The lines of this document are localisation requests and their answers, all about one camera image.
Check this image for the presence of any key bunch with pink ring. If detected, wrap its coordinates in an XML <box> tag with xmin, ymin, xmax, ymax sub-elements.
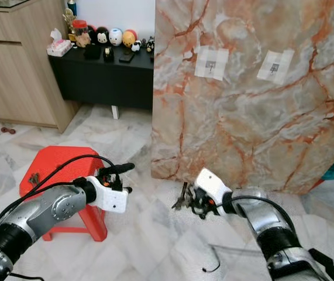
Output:
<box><xmin>171</xmin><ymin>181</ymin><xmax>194</xmax><ymax>211</ymax></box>

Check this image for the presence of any red plastic stool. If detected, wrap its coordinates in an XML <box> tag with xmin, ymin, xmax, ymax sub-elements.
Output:
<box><xmin>19</xmin><ymin>146</ymin><xmax>109</xmax><ymax>242</ymax></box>

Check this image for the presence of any dark key bunch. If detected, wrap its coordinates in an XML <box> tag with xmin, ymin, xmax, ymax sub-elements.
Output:
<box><xmin>27</xmin><ymin>172</ymin><xmax>42</xmax><ymax>187</ymax></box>

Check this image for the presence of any marble pattern table top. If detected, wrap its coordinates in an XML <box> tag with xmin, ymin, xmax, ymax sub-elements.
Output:
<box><xmin>150</xmin><ymin>0</ymin><xmax>334</xmax><ymax>195</ymax></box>

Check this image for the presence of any black sideboard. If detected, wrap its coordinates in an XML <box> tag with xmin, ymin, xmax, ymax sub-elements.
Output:
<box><xmin>48</xmin><ymin>46</ymin><xmax>156</xmax><ymax>119</ymax></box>

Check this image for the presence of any black box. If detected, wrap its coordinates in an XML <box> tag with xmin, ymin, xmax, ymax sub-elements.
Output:
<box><xmin>85</xmin><ymin>44</ymin><xmax>102</xmax><ymax>60</ymax></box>

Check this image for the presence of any black cat figurine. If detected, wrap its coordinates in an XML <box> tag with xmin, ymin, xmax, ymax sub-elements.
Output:
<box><xmin>144</xmin><ymin>36</ymin><xmax>156</xmax><ymax>53</ymax></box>

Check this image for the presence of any yellow bear plush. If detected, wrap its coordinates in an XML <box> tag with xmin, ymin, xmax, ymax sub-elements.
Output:
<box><xmin>122</xmin><ymin>29</ymin><xmax>138</xmax><ymax>49</ymax></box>

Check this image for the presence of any white duck plush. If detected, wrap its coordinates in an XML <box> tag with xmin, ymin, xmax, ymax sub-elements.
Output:
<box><xmin>109</xmin><ymin>28</ymin><xmax>124</xmax><ymax>47</ymax></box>

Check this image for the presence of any small brown teddy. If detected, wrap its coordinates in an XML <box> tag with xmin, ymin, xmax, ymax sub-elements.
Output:
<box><xmin>76</xmin><ymin>33</ymin><xmax>92</xmax><ymax>49</ymax></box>

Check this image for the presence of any black mouse plush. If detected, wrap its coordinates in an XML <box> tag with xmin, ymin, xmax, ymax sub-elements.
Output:
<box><xmin>95</xmin><ymin>26</ymin><xmax>111</xmax><ymax>46</ymax></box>

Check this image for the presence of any pink tissue box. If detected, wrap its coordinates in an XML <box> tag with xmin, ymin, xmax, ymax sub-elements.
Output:
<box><xmin>47</xmin><ymin>39</ymin><xmax>73</xmax><ymax>57</ymax></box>

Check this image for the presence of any light wooden cabinet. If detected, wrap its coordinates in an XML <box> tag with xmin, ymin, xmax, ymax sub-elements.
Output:
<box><xmin>0</xmin><ymin>0</ymin><xmax>80</xmax><ymax>132</ymax></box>

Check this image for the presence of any red lidded jar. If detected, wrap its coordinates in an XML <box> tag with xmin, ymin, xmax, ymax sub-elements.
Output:
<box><xmin>73</xmin><ymin>20</ymin><xmax>89</xmax><ymax>39</ymax></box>

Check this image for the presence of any gold figurine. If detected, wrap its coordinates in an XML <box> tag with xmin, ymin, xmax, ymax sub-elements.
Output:
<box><xmin>63</xmin><ymin>16</ymin><xmax>77</xmax><ymax>42</ymax></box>

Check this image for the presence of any black floor cable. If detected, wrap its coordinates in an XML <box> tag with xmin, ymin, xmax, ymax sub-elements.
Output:
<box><xmin>202</xmin><ymin>245</ymin><xmax>273</xmax><ymax>275</ymax></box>

